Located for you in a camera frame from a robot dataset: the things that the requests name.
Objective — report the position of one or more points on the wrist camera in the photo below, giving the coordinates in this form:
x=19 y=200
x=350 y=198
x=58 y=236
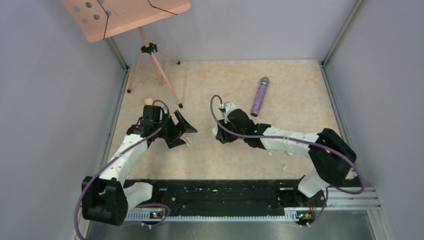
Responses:
x=226 y=108
x=157 y=113

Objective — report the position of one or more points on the purple glitter microphone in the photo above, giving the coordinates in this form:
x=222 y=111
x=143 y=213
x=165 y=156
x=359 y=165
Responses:
x=260 y=96

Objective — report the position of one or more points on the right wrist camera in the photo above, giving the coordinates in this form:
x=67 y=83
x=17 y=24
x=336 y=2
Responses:
x=226 y=108

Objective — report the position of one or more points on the white oval charging case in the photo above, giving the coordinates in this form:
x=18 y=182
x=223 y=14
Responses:
x=215 y=131

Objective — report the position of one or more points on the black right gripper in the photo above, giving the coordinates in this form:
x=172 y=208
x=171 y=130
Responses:
x=223 y=136

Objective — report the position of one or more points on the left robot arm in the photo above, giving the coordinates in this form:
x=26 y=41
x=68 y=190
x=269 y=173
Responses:
x=105 y=199

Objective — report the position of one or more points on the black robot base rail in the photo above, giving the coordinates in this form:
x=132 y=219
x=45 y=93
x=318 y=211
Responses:
x=229 y=199

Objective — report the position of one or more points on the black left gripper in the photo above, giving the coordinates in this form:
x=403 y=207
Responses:
x=183 y=125

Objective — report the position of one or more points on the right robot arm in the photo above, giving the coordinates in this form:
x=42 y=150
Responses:
x=330 y=155

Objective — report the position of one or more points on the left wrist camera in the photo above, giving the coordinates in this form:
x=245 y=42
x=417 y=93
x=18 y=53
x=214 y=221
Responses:
x=157 y=113

